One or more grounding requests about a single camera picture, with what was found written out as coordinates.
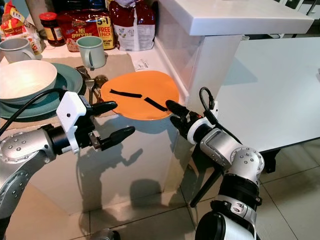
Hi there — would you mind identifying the white bowl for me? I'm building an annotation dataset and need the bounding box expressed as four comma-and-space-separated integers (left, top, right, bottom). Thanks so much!
0, 60, 58, 105

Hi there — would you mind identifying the white raised bar counter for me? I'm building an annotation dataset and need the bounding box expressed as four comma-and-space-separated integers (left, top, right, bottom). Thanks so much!
152, 0, 315, 171

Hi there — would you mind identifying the black table leg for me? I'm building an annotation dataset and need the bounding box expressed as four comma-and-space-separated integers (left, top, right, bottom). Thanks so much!
189, 167, 224, 209

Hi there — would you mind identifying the grey mug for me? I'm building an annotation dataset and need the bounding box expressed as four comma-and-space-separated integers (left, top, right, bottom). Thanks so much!
0, 37, 37, 65

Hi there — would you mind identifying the teal plate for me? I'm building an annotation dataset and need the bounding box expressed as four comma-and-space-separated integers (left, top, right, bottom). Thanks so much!
0, 63, 84, 120

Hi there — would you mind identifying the long black tape strip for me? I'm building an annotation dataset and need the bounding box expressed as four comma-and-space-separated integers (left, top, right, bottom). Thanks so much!
109, 89, 143, 99

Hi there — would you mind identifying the red-lidded jar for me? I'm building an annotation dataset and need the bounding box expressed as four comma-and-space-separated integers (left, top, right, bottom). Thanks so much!
39, 12, 60, 47

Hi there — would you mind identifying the dark red and white bag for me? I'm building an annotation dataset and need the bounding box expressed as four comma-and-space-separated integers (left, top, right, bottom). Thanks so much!
108, 0, 156, 52

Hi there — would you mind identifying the red and yellow snack bag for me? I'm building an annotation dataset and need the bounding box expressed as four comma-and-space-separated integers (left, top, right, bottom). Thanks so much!
1, 1, 45, 55

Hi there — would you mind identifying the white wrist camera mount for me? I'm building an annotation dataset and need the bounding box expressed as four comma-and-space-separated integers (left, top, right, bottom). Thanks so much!
186, 117, 214, 146
55, 91, 94, 155

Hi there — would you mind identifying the pale green mug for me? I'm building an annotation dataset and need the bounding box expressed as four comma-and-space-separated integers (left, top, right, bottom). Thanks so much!
76, 36, 107, 70

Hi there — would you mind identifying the beige placemat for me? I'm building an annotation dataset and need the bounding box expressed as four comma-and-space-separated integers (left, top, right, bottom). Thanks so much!
0, 53, 136, 121

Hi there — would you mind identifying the grey robot foot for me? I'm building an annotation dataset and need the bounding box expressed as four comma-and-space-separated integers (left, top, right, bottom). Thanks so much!
90, 228, 122, 240

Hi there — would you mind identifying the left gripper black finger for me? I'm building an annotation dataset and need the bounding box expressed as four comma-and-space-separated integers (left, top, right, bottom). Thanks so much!
91, 100, 118, 117
100, 126, 136, 151

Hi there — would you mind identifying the white dining table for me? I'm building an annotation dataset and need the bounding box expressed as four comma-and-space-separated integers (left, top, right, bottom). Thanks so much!
217, 31, 320, 153

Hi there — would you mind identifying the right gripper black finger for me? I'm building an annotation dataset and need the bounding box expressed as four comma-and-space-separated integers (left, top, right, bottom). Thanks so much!
170, 116, 193, 140
166, 100, 191, 121

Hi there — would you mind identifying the short black tape strip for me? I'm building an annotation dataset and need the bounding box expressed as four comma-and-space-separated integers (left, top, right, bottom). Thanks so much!
143, 97, 169, 112

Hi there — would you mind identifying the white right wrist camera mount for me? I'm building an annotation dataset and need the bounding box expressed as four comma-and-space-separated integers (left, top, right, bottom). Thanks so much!
186, 117, 214, 146

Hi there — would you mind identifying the red instant noodle multipack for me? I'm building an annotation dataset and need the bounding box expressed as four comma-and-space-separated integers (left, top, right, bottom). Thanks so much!
56, 8, 113, 53

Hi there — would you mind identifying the white paper label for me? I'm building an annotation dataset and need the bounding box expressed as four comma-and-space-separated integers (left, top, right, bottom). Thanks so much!
129, 58, 154, 73

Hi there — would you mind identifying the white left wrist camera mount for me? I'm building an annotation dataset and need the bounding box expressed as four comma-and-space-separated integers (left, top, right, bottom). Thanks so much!
55, 91, 94, 155

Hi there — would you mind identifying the metal fork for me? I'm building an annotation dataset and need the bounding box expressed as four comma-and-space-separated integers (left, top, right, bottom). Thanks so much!
75, 65, 94, 94

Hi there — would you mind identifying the orange plate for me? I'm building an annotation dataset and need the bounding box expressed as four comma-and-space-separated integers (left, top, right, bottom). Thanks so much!
100, 70, 180, 121

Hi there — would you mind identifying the metal spoon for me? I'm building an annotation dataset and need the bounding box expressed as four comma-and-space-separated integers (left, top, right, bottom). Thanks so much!
93, 74, 109, 96

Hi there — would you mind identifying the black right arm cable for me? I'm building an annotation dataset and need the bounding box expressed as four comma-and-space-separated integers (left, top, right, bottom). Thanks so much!
198, 86, 245, 147

